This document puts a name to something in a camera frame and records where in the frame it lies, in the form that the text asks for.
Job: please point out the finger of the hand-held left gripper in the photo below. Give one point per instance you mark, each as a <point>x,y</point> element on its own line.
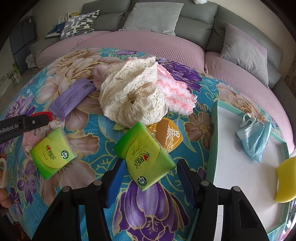
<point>34,122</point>

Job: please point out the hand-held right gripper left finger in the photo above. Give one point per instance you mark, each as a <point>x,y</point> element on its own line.
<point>116,183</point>

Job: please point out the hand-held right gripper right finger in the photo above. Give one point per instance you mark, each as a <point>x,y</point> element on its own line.
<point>187,185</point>

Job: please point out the red tape roll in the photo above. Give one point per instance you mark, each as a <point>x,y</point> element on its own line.
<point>44,114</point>

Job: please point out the green tissue pack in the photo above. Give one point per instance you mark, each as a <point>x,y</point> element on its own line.
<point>52,154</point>
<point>144,153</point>

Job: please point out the purple wipes packet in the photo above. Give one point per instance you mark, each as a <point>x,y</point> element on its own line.
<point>71,97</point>

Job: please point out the white tray with teal rim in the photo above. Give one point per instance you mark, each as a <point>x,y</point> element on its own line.
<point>233,176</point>

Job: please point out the gold foil packet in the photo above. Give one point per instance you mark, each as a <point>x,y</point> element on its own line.
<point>170,136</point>

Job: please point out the cream lace cloth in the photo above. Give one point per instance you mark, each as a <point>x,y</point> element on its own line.
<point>131,92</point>

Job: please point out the pink white fluffy cloth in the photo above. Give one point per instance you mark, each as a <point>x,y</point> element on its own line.
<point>178,92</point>

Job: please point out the person's left hand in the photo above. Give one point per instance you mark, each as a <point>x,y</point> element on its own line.
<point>3,197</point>

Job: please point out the dark cabinet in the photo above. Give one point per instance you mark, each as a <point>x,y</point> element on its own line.
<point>22,44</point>

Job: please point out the blue face mask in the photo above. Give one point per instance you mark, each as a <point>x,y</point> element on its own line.
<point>254,139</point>

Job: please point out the dark blue cushion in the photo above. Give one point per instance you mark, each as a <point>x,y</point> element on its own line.
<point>55,31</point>

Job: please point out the yellow sponge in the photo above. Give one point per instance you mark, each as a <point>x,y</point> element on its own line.
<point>286,180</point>

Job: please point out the blue white patterned pillow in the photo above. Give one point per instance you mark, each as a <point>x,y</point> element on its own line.
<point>79,24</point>

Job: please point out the yellow and white books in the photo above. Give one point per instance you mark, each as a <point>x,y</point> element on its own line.
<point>69,16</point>

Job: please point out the pink quilted seat cushion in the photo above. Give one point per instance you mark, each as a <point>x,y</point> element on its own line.
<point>259,92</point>
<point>143,44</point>

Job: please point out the grey and pink pillow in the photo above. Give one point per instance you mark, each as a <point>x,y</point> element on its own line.
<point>242,51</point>

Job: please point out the plain grey pillow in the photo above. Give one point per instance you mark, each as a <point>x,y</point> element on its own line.
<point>153,17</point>

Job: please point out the grey sofa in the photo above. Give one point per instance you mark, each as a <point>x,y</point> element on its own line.
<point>198,25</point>

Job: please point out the white plush toy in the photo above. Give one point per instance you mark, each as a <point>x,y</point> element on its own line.
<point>200,1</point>

